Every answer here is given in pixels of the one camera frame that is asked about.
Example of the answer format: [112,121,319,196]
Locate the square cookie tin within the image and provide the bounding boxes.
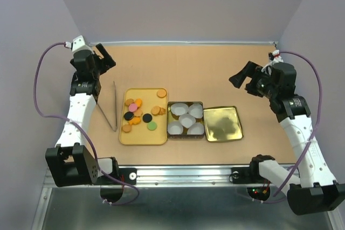
[167,101,205,140]

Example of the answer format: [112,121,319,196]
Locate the orange flower cookie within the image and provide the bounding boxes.
[134,99,142,108]

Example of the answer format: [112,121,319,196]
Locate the orange fish cookie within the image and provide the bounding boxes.
[128,117,141,125]

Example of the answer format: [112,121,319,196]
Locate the white paper cup bottom right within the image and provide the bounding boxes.
[187,122,204,135]

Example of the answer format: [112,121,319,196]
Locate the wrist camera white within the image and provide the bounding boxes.
[72,35,92,53]
[261,50,284,75]

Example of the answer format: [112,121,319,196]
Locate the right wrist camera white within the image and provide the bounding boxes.
[261,50,284,75]

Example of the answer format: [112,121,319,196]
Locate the tan cookie bottom left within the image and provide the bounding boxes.
[121,124,132,133]

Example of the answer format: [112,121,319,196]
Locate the black round cookie right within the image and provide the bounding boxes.
[142,113,153,123]

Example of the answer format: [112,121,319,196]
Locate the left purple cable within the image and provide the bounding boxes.
[33,41,140,206]

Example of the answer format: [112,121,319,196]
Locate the tan cookie top left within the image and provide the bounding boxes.
[125,99,134,106]

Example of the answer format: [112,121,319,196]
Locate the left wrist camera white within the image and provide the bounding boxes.
[72,35,92,53]

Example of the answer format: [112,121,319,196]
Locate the aluminium rail frame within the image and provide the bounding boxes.
[31,40,345,230]

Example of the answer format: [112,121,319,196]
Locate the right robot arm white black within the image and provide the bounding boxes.
[229,61,344,215]

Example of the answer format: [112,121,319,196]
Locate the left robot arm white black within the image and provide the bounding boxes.
[45,36,116,187]

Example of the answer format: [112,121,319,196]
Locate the round tan cookie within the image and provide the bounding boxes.
[151,106,161,116]
[157,89,167,98]

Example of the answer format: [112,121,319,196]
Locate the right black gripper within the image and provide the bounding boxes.
[229,61,278,100]

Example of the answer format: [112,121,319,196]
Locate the purple cable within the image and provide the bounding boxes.
[252,51,323,204]
[33,41,140,206]

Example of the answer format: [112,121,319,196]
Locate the white paper cup top right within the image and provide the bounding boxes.
[188,103,203,119]

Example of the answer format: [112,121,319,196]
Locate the white paper cup centre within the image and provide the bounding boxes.
[178,113,196,129]

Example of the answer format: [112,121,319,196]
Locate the gold rectangular tray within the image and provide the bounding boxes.
[119,87,168,145]

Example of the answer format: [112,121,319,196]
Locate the green round cookie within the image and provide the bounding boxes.
[147,121,157,131]

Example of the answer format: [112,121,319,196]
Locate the gold tin lid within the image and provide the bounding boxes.
[203,106,244,142]

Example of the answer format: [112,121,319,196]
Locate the white paper cup top left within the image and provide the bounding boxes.
[170,102,189,116]

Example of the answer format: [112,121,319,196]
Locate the white paper cup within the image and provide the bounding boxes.
[167,121,184,135]
[170,102,189,116]
[187,122,204,135]
[178,113,196,129]
[188,103,203,119]

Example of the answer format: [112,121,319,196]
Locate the white paper cup bottom left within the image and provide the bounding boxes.
[167,121,184,135]

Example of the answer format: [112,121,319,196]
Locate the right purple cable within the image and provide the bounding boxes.
[252,51,323,204]

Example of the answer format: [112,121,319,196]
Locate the metal tongs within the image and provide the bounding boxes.
[96,81,118,133]

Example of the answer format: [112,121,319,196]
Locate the pink round cookie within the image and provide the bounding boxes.
[128,103,138,113]

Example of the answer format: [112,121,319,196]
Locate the black round cookie left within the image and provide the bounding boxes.
[123,111,134,121]

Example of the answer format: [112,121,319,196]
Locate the black round cookie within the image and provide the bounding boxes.
[142,113,153,123]
[123,111,134,121]

